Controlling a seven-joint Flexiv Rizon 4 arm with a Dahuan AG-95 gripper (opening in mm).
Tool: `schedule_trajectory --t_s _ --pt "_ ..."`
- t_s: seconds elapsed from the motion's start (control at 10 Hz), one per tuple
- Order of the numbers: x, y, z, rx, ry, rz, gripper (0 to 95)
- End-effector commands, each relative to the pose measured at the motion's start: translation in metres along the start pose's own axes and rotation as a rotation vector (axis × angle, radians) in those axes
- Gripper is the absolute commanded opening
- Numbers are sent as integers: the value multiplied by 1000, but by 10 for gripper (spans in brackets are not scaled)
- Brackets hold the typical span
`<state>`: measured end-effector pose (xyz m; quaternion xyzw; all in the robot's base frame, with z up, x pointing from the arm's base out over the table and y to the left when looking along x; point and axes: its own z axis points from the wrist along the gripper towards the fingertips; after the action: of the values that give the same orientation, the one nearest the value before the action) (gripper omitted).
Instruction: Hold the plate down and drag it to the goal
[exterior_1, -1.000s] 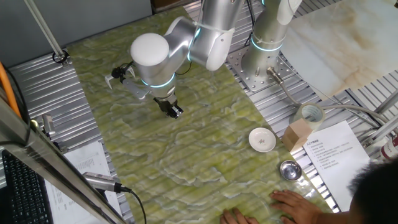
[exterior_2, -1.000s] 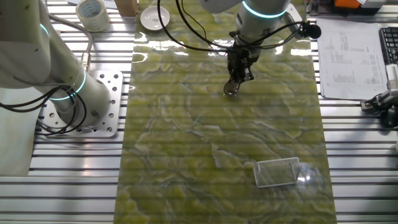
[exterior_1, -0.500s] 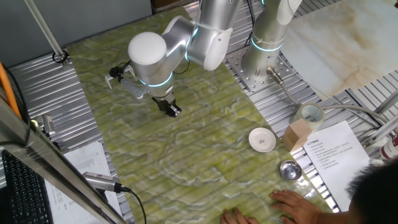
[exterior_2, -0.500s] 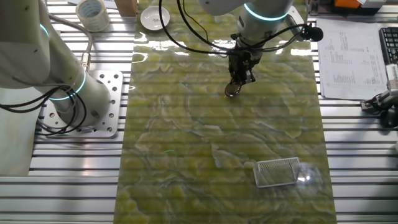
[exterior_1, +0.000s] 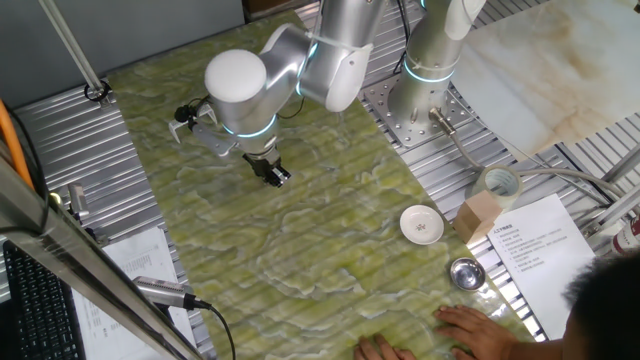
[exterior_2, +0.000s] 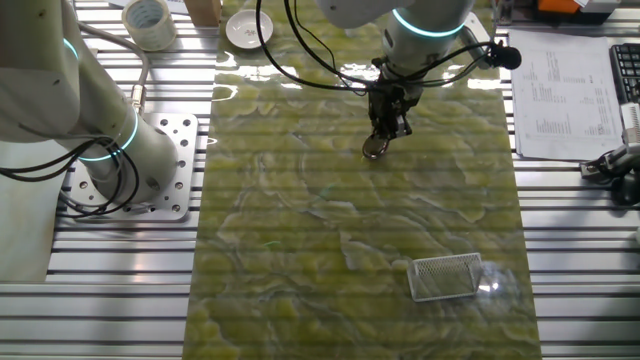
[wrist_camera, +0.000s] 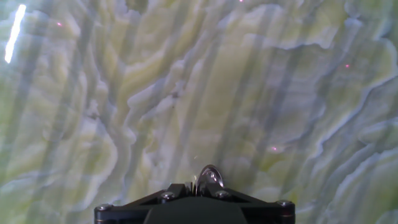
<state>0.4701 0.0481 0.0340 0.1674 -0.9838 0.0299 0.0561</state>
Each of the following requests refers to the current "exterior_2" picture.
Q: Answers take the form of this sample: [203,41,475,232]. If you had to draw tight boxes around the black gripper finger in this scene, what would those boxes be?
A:
[392,114,414,140]
[372,117,395,144]

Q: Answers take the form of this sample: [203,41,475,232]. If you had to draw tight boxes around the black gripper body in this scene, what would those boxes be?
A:
[368,83,422,122]

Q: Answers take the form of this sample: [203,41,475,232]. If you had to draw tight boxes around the white ceramic saucer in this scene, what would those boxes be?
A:
[224,8,275,50]

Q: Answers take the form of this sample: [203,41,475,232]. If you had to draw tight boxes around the green marble pattern mat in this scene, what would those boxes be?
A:
[182,0,544,360]

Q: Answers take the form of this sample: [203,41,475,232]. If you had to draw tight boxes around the black round knob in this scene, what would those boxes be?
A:
[489,44,523,71]

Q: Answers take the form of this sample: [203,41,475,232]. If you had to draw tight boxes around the printed list paper sheet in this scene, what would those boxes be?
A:
[508,28,625,161]

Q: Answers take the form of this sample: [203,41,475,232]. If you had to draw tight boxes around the clear glass bowl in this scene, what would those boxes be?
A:
[474,262,521,306]

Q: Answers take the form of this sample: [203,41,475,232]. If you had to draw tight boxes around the orange black device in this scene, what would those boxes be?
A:
[537,0,621,25]

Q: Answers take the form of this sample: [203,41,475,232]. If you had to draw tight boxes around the wooden block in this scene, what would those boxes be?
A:
[183,0,223,29]

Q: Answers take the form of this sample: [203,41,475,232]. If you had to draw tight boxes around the black keyboard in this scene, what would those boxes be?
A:
[609,42,640,105]

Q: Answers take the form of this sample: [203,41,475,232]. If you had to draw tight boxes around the clear tape roll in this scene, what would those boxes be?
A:
[121,0,179,53]

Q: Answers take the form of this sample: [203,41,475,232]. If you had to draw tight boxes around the black gripper cable bundle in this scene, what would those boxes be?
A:
[254,0,501,97]

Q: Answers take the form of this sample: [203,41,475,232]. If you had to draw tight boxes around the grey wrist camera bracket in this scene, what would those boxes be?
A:
[459,12,494,69]

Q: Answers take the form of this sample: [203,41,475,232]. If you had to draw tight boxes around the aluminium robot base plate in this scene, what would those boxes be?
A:
[62,112,200,223]

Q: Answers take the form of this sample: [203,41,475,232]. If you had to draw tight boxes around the grey flexible conduit hose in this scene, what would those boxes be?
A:
[74,22,151,114]

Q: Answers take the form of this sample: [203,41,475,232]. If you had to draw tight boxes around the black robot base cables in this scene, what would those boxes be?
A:
[0,137,141,221]

